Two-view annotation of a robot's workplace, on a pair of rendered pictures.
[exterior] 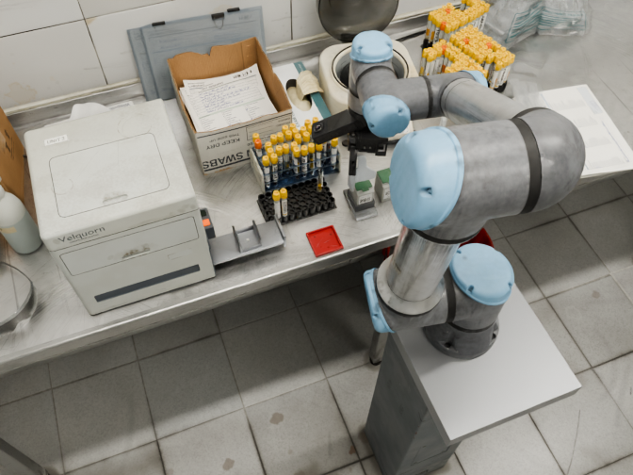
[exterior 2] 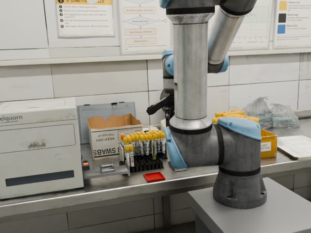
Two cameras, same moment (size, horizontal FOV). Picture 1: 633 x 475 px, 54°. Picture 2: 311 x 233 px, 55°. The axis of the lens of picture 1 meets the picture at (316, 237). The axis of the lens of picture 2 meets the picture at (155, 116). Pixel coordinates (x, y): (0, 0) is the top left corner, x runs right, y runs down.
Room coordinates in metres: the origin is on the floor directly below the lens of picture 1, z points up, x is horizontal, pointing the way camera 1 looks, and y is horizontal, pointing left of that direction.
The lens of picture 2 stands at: (-0.26, -0.16, 1.32)
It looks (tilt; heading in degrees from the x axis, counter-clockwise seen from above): 11 degrees down; 7
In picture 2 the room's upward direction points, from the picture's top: 2 degrees counter-clockwise
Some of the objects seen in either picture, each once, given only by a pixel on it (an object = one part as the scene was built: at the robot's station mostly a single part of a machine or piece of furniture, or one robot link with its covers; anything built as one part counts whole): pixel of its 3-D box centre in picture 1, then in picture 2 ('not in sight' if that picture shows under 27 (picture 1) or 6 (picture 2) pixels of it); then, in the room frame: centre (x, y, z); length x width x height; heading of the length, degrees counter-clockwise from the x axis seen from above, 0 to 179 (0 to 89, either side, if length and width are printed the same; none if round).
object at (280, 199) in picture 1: (296, 189); (140, 154); (0.90, 0.05, 0.93); 0.17 x 0.09 x 0.11; 112
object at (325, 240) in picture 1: (324, 240); (153, 176); (0.79, -0.02, 0.88); 0.07 x 0.07 x 0.01; 22
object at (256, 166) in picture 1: (295, 159); (143, 150); (1.01, 0.06, 0.91); 0.20 x 0.10 x 0.07; 112
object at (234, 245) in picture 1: (237, 241); (101, 169); (0.76, 0.17, 0.92); 0.21 x 0.07 x 0.05; 112
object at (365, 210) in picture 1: (360, 200); (177, 162); (0.90, -0.10, 0.89); 0.09 x 0.05 x 0.04; 21
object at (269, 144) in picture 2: not in sight; (255, 144); (1.06, -0.45, 0.93); 0.13 x 0.13 x 0.10; 19
